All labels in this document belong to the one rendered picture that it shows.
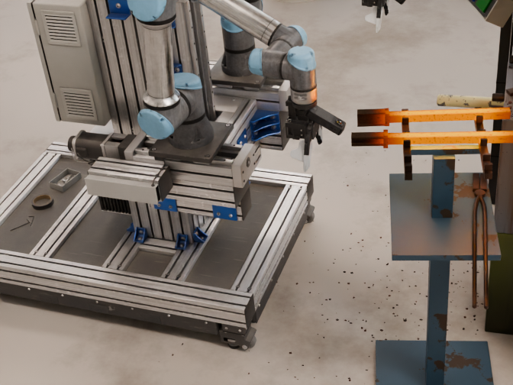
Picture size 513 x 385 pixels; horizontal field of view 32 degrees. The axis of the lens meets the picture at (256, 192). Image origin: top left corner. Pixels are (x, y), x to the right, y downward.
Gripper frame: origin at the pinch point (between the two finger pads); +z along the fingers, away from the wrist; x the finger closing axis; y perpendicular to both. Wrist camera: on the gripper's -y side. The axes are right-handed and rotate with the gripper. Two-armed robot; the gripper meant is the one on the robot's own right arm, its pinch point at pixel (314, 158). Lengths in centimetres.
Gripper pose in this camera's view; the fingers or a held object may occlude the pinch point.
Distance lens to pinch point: 268.7
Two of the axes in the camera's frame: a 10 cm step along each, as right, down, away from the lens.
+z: 0.9, 8.0, 5.9
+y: -9.4, -1.3, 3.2
